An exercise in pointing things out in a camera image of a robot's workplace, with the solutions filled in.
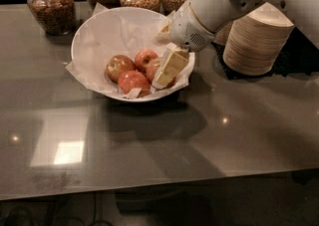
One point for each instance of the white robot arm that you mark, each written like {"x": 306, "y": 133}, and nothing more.
{"x": 215, "y": 14}

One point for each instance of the paper bowl stack front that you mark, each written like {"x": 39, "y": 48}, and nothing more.
{"x": 255, "y": 41}

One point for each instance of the red apple back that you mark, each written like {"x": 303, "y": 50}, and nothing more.
{"x": 143, "y": 58}

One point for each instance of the paper bowl stack rear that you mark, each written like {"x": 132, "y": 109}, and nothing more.
{"x": 222, "y": 35}

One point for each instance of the glass cereal jar far left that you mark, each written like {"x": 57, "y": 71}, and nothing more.
{"x": 56, "y": 17}

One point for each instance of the red apple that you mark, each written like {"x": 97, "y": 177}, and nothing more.
{"x": 130, "y": 80}
{"x": 152, "y": 68}
{"x": 143, "y": 58}
{"x": 117, "y": 65}

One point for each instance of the white bowl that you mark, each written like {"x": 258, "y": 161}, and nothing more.
{"x": 99, "y": 37}

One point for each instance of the red apple front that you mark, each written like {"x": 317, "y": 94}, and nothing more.
{"x": 130, "y": 80}

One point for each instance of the paper bowl stack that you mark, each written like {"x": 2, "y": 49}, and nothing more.
{"x": 222, "y": 35}
{"x": 255, "y": 41}

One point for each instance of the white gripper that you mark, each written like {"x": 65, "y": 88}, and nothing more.
{"x": 187, "y": 30}

